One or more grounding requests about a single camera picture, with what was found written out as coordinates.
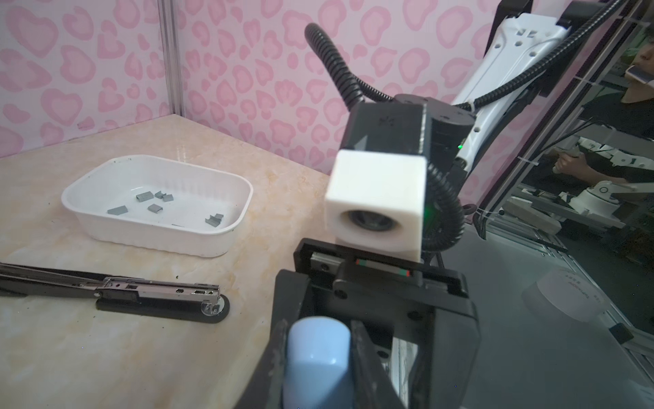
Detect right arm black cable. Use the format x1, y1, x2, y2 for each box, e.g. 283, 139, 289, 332
304, 0, 627, 254

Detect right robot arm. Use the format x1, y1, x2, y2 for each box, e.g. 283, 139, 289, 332
267, 1, 621, 408

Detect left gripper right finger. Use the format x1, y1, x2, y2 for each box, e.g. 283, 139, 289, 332
350, 320, 405, 409

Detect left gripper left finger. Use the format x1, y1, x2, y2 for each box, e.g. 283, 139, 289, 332
234, 320, 289, 409

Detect blue staple box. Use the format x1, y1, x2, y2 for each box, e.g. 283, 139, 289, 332
283, 316, 354, 408

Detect white plastic tray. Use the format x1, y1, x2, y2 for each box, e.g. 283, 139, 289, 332
61, 154, 254, 258

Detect person operator in background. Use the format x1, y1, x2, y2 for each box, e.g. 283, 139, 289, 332
548, 25, 654, 190

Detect black stapler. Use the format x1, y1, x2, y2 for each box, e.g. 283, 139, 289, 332
1, 263, 230, 324

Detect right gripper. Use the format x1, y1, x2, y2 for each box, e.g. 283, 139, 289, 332
271, 239, 480, 408

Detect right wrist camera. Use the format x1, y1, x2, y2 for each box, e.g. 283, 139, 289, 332
325, 102, 431, 262

